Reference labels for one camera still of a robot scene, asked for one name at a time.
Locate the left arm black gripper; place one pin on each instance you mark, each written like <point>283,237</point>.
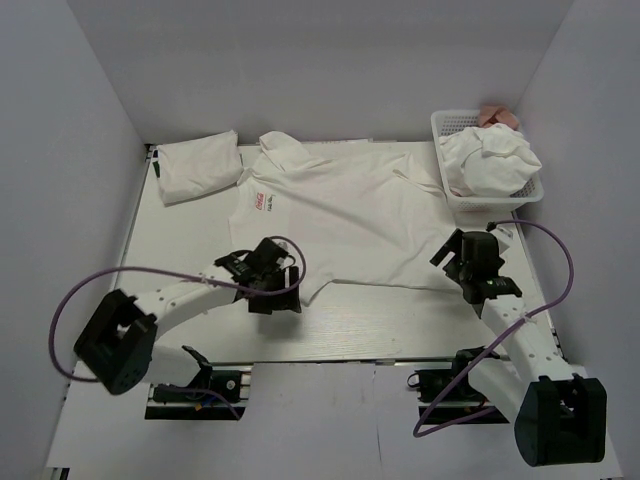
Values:
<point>289,301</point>

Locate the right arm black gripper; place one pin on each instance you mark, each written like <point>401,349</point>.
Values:
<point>454,244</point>

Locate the white Coca-Cola print t-shirt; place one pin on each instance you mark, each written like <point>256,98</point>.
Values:
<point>372,218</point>

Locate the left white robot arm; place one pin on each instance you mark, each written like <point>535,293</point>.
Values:
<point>119,343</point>

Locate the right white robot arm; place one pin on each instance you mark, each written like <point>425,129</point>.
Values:
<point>558,415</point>

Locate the crumpled white t-shirt in basket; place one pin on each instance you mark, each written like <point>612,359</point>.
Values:
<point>493,162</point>

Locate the folded white t-shirt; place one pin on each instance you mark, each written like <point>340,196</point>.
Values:
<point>192,169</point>

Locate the white plastic laundry basket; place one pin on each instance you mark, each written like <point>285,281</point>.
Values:
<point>448,122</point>

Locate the pink cloth behind basket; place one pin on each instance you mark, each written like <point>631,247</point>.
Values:
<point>490,115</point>

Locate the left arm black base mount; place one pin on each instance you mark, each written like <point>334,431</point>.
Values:
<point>221,394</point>

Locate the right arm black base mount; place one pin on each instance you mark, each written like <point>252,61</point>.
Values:
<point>461,401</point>

